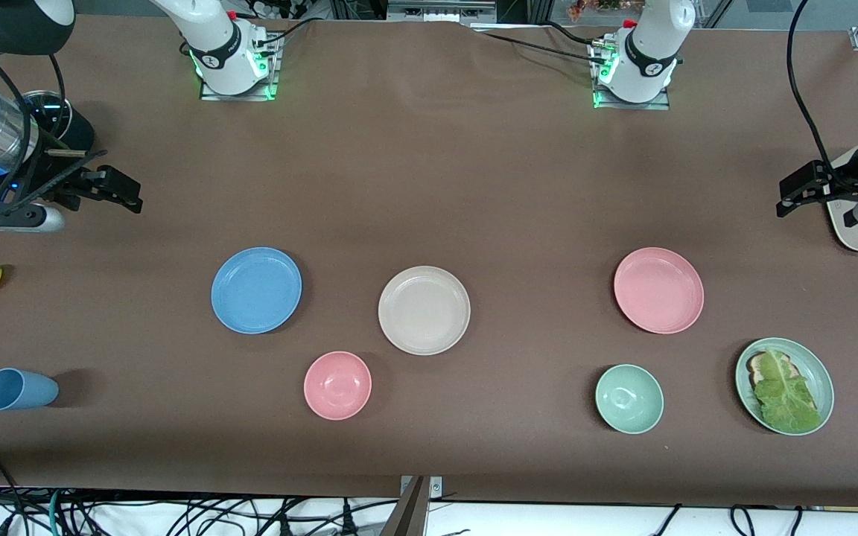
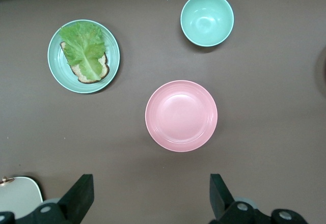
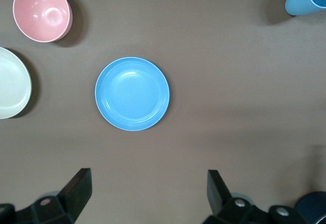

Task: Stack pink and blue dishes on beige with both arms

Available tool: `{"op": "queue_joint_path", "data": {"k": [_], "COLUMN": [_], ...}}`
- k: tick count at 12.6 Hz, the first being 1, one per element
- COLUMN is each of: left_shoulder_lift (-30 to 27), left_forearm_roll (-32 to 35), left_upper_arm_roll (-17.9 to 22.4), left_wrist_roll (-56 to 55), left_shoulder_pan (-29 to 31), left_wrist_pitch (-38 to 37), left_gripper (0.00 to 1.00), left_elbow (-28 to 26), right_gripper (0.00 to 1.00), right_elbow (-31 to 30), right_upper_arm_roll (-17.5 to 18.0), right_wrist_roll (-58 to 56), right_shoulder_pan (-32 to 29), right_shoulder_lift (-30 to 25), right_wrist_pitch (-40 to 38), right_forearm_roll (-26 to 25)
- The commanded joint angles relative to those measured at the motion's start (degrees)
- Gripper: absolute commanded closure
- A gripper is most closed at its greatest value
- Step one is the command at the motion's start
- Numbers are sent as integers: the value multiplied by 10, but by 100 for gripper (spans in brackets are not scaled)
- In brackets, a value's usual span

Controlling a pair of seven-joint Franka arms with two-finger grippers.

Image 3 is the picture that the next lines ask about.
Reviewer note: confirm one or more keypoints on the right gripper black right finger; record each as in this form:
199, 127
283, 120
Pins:
219, 201

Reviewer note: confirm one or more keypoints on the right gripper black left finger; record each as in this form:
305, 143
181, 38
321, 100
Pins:
74, 198

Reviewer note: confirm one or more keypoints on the blue plate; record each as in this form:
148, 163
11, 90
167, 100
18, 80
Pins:
132, 94

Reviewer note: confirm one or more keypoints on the brown table cover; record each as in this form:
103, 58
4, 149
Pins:
216, 81

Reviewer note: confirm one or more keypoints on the beige plate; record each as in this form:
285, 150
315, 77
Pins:
12, 84

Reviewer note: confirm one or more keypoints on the pink bowl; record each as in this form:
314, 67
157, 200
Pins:
42, 12

